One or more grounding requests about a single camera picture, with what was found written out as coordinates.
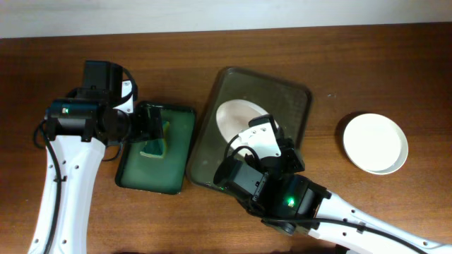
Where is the dark brown serving tray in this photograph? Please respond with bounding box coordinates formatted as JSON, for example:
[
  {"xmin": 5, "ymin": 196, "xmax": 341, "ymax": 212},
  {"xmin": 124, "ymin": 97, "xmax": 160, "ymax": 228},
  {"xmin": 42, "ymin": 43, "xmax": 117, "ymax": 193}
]
[{"xmin": 186, "ymin": 67, "xmax": 312, "ymax": 191}]

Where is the green and yellow sponge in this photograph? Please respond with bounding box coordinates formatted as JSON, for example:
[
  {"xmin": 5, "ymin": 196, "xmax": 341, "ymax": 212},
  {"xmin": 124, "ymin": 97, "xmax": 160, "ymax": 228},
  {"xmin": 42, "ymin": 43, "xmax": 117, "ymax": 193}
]
[{"xmin": 140, "ymin": 121, "xmax": 170, "ymax": 159}]

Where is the white plate pink rim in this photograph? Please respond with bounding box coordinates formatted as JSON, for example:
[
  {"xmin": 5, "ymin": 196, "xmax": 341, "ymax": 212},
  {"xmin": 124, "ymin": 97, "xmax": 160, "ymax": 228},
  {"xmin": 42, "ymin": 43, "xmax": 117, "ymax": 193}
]
[{"xmin": 215, "ymin": 99, "xmax": 269, "ymax": 157}]

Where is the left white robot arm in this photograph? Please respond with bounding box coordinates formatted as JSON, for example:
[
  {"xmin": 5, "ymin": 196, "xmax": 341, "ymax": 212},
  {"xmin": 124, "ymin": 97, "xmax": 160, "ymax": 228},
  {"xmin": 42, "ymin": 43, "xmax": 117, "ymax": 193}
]
[{"xmin": 28, "ymin": 60, "xmax": 164, "ymax": 253}]

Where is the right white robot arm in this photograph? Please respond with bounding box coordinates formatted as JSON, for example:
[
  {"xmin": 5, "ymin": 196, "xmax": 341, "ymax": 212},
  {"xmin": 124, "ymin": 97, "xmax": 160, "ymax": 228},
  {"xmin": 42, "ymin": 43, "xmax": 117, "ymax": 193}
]
[{"xmin": 213, "ymin": 135, "xmax": 451, "ymax": 253}]

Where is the white plate green stain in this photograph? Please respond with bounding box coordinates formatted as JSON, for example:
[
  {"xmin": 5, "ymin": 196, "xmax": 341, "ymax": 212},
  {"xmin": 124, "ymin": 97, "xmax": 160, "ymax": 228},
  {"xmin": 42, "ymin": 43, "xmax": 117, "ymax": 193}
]
[{"xmin": 343, "ymin": 112, "xmax": 410, "ymax": 173}]

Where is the green rectangular tray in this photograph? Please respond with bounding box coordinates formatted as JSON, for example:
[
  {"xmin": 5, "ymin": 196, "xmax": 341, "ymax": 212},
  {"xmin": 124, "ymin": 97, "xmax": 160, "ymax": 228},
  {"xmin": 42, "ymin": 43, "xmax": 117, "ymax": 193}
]
[{"xmin": 115, "ymin": 101, "xmax": 196, "ymax": 195}]

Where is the pale grey-blue plate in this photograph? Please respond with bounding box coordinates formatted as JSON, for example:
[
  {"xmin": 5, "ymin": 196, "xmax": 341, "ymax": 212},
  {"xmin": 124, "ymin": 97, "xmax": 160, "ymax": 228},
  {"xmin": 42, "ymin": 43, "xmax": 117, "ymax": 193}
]
[{"xmin": 344, "ymin": 140, "xmax": 409, "ymax": 175}]

